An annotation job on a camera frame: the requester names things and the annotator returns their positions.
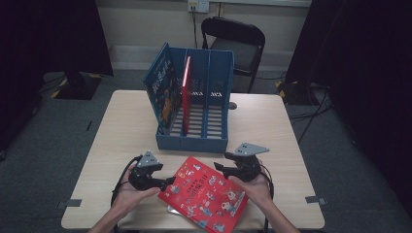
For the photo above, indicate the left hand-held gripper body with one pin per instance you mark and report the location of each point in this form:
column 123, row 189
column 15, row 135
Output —
column 142, row 179

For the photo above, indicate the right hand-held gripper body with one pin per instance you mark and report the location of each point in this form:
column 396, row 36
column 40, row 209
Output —
column 249, row 170

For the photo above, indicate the red picture book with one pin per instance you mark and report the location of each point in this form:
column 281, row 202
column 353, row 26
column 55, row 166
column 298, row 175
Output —
column 186, row 97
column 207, row 194

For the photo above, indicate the blue picture book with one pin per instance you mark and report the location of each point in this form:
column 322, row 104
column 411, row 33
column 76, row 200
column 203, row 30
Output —
column 162, row 84

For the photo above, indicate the blue plastic file rack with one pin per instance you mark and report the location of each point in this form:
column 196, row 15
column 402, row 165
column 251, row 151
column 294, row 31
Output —
column 213, row 64

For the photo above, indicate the person's left hand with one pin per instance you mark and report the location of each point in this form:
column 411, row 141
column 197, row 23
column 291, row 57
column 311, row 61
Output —
column 128, row 197

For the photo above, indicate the person's right hand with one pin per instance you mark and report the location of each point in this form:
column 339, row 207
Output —
column 259, row 191

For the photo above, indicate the dark round table grommet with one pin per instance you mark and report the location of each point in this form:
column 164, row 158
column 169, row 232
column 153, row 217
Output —
column 232, row 105

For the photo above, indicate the grey tape strip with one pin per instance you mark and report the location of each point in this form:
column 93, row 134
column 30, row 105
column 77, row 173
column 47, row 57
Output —
column 314, row 199
column 73, row 203

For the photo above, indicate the black stand base yellow striped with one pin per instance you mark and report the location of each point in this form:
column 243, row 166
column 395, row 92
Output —
column 77, row 85
column 293, row 92

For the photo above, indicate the black folding chair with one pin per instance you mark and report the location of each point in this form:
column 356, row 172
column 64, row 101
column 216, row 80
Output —
column 233, row 30

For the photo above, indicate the black curtain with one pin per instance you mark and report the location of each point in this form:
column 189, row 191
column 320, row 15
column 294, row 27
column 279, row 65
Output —
column 48, row 32
column 372, row 64

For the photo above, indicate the white wall socket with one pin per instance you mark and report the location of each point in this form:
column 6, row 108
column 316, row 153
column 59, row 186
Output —
column 202, row 6

